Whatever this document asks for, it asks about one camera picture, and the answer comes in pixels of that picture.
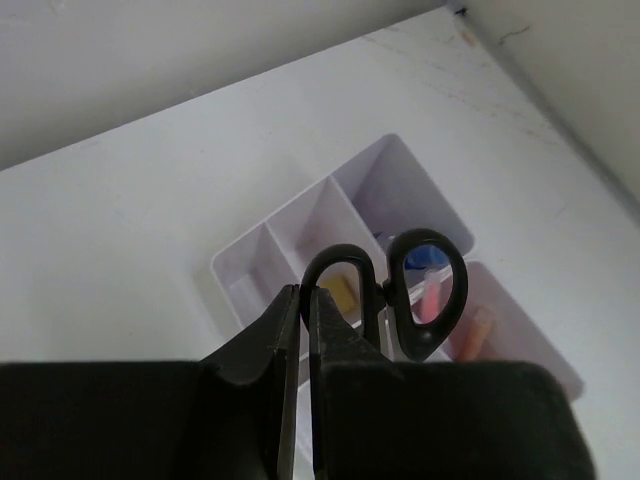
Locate white left organizer bin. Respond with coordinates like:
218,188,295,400
211,134,475,327

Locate clear glue bottle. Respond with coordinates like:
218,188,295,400
373,228,450,272

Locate red highlighter pen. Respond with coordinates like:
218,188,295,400
418,270,442,324

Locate yellow eraser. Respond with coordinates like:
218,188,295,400
319,274,359,315

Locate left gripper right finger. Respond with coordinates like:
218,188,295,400
308,289,595,479

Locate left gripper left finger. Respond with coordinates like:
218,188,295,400
1,285,300,479

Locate black handled scissors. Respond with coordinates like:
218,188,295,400
299,228,470,362

